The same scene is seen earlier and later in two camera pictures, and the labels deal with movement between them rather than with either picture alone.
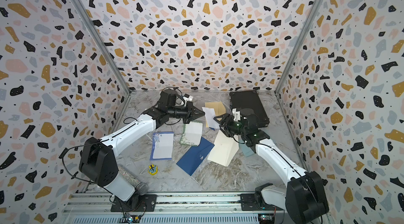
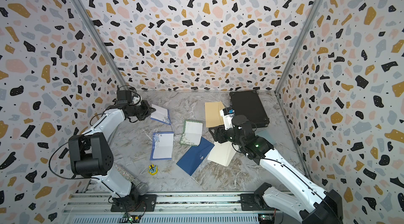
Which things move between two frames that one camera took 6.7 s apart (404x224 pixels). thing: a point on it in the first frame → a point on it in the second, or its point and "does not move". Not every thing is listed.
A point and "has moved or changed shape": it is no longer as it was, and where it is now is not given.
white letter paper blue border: (162, 146) does not move
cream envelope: (224, 150) does not move
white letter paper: (210, 114) has moved or changed shape
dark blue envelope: (195, 156) does not move
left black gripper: (194, 109) → (148, 110)
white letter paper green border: (191, 134) does not move
